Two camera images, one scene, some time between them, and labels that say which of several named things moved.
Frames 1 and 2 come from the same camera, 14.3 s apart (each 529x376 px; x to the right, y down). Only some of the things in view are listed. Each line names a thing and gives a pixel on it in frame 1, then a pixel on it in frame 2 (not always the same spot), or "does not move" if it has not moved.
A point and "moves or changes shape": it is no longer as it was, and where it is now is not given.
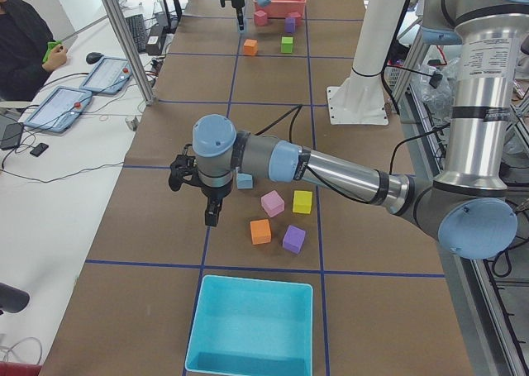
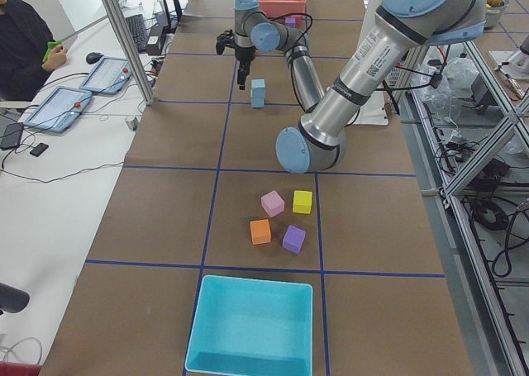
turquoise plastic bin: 245,326 does not move
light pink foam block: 273,203 does not move
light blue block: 245,181 -> 258,88
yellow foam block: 302,202 does not move
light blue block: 245,26 moves or changes shape
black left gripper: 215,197 -> 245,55
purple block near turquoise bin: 293,239 does not move
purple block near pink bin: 290,25 does not move
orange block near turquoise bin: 260,231 does not move
